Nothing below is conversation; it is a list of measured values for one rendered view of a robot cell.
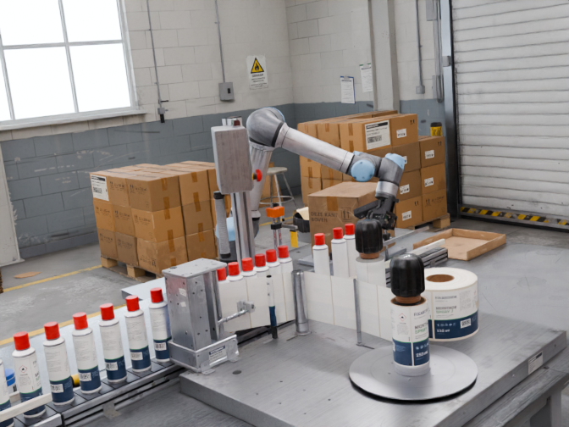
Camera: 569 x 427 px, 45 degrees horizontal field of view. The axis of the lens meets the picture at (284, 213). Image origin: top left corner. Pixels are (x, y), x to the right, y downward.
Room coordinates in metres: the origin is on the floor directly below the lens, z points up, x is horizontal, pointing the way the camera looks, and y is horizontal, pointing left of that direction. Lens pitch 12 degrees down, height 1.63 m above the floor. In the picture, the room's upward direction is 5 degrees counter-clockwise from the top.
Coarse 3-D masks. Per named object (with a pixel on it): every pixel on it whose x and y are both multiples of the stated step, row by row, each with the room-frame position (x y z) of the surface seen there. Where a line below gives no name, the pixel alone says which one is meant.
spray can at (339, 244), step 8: (336, 232) 2.26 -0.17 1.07; (336, 240) 2.26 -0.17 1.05; (344, 240) 2.27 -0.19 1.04; (336, 248) 2.26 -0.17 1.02; (344, 248) 2.26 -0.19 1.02; (336, 256) 2.26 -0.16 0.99; (344, 256) 2.26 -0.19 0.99; (336, 264) 2.26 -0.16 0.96; (344, 264) 2.26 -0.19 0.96; (336, 272) 2.26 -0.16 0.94; (344, 272) 2.26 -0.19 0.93
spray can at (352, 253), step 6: (348, 228) 2.31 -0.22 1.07; (354, 228) 2.32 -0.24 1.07; (348, 234) 2.31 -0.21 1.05; (354, 234) 2.32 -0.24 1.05; (348, 240) 2.30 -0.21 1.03; (354, 240) 2.30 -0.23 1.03; (348, 246) 2.30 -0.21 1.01; (354, 246) 2.30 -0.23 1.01; (348, 252) 2.30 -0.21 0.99; (354, 252) 2.30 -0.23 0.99; (348, 258) 2.30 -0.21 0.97; (354, 258) 2.30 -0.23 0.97; (348, 264) 2.30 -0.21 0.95; (354, 264) 2.30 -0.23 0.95; (348, 270) 2.30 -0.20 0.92; (354, 270) 2.30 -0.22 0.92
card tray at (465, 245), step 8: (448, 232) 2.95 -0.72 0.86; (456, 232) 2.96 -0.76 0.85; (464, 232) 2.93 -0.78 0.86; (472, 232) 2.90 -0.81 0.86; (480, 232) 2.88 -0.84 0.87; (488, 232) 2.85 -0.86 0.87; (424, 240) 2.83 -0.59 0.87; (432, 240) 2.87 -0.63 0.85; (448, 240) 2.91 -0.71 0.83; (456, 240) 2.90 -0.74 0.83; (464, 240) 2.89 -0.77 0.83; (472, 240) 2.88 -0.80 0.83; (480, 240) 2.86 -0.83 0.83; (488, 240) 2.85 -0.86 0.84; (496, 240) 2.74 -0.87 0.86; (504, 240) 2.78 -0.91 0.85; (416, 248) 2.79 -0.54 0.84; (448, 248) 2.78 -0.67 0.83; (456, 248) 2.77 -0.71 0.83; (464, 248) 2.76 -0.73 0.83; (472, 248) 2.62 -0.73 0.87; (480, 248) 2.66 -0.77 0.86; (488, 248) 2.69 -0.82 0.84; (448, 256) 2.67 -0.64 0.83; (456, 256) 2.66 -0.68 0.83; (464, 256) 2.65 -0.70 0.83; (472, 256) 2.62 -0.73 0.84
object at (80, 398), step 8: (440, 248) 2.63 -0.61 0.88; (424, 256) 2.54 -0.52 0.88; (256, 328) 1.95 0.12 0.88; (152, 360) 1.78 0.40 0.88; (128, 368) 1.74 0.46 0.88; (152, 368) 1.73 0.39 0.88; (160, 368) 1.72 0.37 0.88; (128, 376) 1.69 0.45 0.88; (136, 376) 1.68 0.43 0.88; (144, 376) 1.68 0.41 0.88; (104, 384) 1.65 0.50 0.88; (112, 384) 1.65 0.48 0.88; (120, 384) 1.64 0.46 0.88; (80, 392) 1.61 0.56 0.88; (104, 392) 1.60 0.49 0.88; (80, 400) 1.57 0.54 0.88; (88, 400) 1.57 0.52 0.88; (56, 408) 1.54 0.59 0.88; (64, 408) 1.53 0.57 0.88
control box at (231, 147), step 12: (216, 132) 2.01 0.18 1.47; (228, 132) 2.01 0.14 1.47; (240, 132) 2.02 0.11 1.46; (216, 144) 2.01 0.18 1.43; (228, 144) 2.01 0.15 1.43; (240, 144) 2.01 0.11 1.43; (216, 156) 2.03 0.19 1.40; (228, 156) 2.01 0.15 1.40; (240, 156) 2.01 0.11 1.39; (216, 168) 2.11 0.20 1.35; (228, 168) 2.01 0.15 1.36; (240, 168) 2.01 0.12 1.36; (228, 180) 2.01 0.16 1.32; (240, 180) 2.01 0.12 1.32; (252, 180) 2.02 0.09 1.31; (228, 192) 2.01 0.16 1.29
